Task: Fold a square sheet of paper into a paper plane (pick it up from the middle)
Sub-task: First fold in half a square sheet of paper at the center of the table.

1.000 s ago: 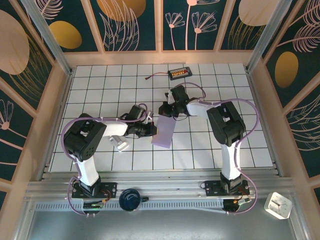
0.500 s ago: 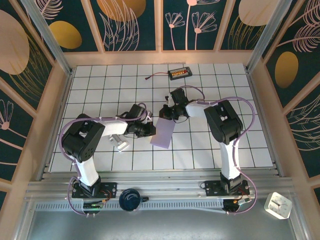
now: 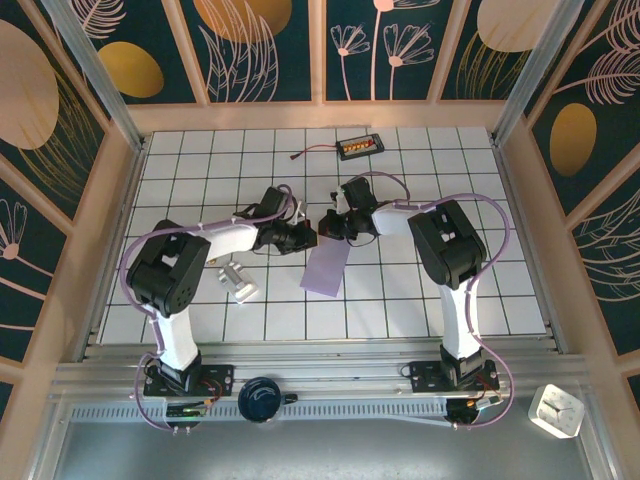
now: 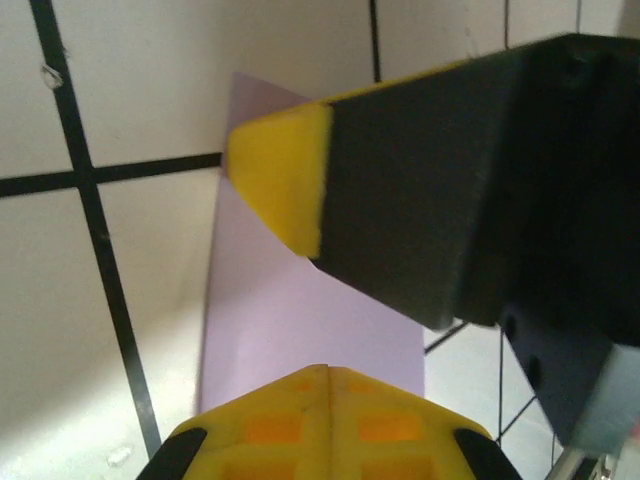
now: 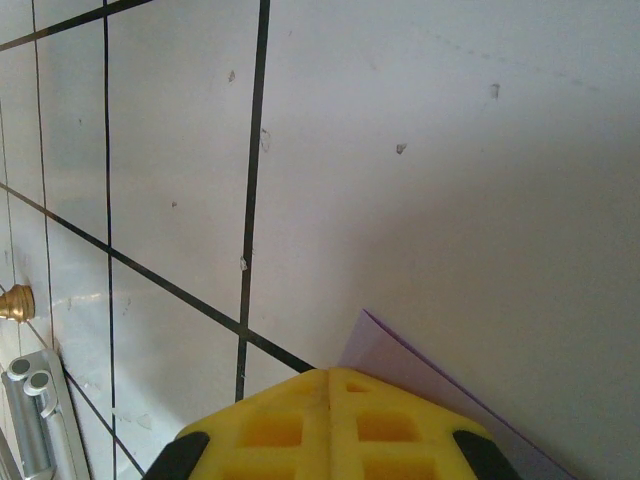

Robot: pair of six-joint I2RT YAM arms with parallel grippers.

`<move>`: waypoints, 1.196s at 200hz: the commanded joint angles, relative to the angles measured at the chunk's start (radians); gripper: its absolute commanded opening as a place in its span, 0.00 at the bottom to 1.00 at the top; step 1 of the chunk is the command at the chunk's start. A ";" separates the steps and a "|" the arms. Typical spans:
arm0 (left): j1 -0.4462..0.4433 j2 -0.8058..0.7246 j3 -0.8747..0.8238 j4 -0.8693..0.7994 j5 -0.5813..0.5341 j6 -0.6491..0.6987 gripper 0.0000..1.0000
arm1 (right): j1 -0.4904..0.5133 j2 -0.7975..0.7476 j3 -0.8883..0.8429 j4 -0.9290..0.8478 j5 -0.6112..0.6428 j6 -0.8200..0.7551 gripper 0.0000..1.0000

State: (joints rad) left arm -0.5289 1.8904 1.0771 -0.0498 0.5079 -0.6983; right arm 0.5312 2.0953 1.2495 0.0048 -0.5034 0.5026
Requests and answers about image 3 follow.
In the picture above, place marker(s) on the lilac paper sheet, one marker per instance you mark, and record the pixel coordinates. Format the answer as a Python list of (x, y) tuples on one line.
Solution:
[(325, 270)]

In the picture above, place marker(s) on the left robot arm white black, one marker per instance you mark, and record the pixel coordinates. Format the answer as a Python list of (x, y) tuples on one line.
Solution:
[(170, 270)]

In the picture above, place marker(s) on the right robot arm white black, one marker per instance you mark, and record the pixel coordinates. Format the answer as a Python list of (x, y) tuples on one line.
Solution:
[(450, 245)]

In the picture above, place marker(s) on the white square clock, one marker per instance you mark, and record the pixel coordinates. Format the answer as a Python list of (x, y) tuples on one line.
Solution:
[(555, 410)]

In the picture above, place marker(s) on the silver metal block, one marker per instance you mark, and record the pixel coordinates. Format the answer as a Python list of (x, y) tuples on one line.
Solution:
[(237, 282)]

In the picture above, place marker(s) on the black charger board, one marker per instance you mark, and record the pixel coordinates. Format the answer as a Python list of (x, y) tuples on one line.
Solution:
[(360, 146)]

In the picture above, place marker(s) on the dark blue cup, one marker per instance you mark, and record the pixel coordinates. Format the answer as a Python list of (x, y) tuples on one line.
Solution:
[(257, 400)]

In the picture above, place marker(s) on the small controller board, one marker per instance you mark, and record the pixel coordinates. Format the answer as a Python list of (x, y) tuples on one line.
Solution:
[(472, 404), (187, 411)]

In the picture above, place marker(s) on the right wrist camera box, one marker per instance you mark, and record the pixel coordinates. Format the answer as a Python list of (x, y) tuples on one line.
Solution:
[(360, 192)]

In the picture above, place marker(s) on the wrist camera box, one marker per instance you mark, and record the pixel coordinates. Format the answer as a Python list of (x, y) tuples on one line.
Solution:
[(274, 202), (360, 192)]

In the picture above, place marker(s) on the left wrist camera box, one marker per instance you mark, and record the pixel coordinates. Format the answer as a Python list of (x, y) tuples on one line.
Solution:
[(274, 202)]

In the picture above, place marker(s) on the aluminium front rail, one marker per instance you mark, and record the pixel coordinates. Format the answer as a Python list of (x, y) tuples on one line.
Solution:
[(325, 362)]

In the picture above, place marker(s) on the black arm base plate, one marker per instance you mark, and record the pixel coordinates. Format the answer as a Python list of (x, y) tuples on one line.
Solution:
[(425, 372), (222, 375)]

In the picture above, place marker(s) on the aluminium side rail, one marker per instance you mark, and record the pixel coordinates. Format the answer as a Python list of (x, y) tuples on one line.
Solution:
[(127, 200), (515, 200)]

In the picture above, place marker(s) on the wall panel with flowers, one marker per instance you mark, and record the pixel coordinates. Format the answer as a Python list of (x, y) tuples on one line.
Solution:
[(380, 50)]

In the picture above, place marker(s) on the wall panel circle and leaves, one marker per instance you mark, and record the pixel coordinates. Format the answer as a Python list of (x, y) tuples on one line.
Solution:
[(240, 50)]

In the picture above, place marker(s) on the wall panel pale disc stems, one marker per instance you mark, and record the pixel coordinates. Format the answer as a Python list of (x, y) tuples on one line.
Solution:
[(490, 50)]

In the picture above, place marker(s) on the wall panel with yellow ellipse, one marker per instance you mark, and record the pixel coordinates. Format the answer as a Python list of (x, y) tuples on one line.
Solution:
[(130, 70)]

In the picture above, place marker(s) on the aluminium corner post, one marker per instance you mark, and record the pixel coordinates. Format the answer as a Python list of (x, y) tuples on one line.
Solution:
[(102, 80), (531, 75)]

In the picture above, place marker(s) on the wall panel leaf outlines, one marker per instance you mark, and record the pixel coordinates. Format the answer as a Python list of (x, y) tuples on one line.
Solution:
[(610, 260)]

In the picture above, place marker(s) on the wall panel single flower outline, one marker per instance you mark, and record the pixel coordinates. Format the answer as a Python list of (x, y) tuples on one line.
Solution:
[(20, 260)]

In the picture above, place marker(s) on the wall panel oval and fern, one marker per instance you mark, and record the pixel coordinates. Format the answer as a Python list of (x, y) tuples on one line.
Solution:
[(600, 75)]

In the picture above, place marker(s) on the large wall panel pale disc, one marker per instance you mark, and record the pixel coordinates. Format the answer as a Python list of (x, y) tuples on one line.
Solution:
[(30, 90)]

